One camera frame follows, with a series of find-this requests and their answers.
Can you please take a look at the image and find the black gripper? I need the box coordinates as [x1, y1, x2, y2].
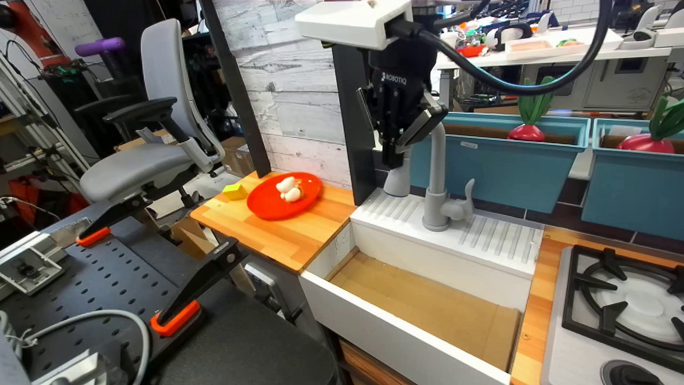
[356, 64, 453, 172]

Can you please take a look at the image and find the grey toy tap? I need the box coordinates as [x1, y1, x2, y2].
[381, 117, 478, 234]

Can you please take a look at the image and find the blue planter box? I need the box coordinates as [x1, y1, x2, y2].
[408, 108, 593, 215]
[579, 116, 684, 245]

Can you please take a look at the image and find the red toy radish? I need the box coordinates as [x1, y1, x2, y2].
[504, 73, 560, 143]
[615, 94, 684, 156]

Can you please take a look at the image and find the grey wood-print back panel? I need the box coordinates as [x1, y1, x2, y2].
[211, 0, 355, 190]

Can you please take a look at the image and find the white toy food piece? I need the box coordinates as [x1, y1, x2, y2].
[277, 186, 306, 204]
[274, 172, 298, 195]

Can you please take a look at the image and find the red plate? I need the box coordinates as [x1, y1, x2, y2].
[245, 169, 326, 222]

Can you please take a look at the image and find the wooden counter board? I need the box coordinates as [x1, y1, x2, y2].
[188, 169, 358, 276]

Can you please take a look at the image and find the white background table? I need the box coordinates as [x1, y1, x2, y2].
[432, 26, 678, 111]

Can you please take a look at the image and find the yellow block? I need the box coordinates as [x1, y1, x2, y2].
[217, 180, 249, 203]

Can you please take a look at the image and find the white toy sink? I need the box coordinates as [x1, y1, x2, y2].
[296, 186, 547, 385]

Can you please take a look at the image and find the grey office chair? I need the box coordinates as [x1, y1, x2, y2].
[68, 16, 231, 217]

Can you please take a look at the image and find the toy gas stove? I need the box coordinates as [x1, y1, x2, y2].
[538, 241, 684, 385]

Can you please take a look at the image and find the purple roll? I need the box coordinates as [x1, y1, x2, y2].
[72, 34, 131, 60]

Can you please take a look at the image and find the black frame post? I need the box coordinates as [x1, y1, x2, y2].
[197, 0, 274, 180]
[329, 40, 383, 209]

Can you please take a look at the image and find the black robot cable hose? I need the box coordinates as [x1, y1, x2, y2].
[385, 0, 617, 95]

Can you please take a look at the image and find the black clamp orange handle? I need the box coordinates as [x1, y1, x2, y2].
[72, 195, 156, 249]
[146, 240, 247, 342]

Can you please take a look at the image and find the grey cable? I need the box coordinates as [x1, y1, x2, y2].
[10, 305, 154, 385]

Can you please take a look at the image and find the silver metal bracket plate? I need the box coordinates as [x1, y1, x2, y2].
[0, 243, 66, 297]

